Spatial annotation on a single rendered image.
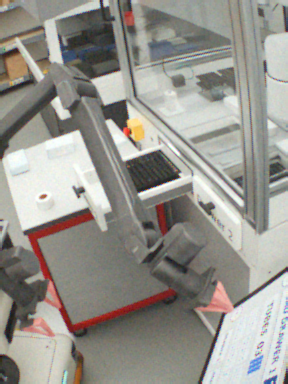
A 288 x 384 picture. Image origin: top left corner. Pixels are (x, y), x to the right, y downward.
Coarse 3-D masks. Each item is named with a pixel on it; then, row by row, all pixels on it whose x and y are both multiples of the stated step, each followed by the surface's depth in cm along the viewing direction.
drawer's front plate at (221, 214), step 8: (200, 184) 157; (200, 192) 158; (208, 192) 153; (208, 200) 154; (216, 200) 149; (200, 208) 164; (216, 208) 150; (224, 208) 145; (208, 216) 159; (216, 216) 152; (224, 216) 145; (232, 216) 141; (216, 224) 154; (224, 224) 148; (232, 224) 141; (240, 224) 139; (224, 232) 150; (232, 232) 143; (240, 232) 141; (232, 240) 145; (240, 240) 143; (240, 248) 145
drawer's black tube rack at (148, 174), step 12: (144, 156) 180; (156, 156) 179; (132, 168) 175; (144, 168) 174; (156, 168) 173; (168, 168) 172; (132, 180) 169; (144, 180) 168; (156, 180) 167; (168, 180) 171
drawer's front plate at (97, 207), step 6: (78, 168) 175; (78, 174) 172; (78, 180) 176; (84, 180) 168; (84, 186) 166; (90, 192) 162; (84, 198) 177; (90, 198) 162; (96, 198) 159; (90, 204) 167; (96, 204) 156; (96, 210) 158; (102, 210) 157; (102, 216) 159; (102, 222) 160; (102, 228) 161
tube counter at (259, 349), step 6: (264, 342) 81; (258, 348) 81; (264, 348) 79; (252, 354) 81; (258, 354) 79; (264, 354) 78; (252, 360) 80; (258, 360) 78; (252, 366) 78; (258, 366) 76; (246, 372) 78; (252, 372) 77; (258, 372) 75; (246, 378) 77; (252, 378) 75
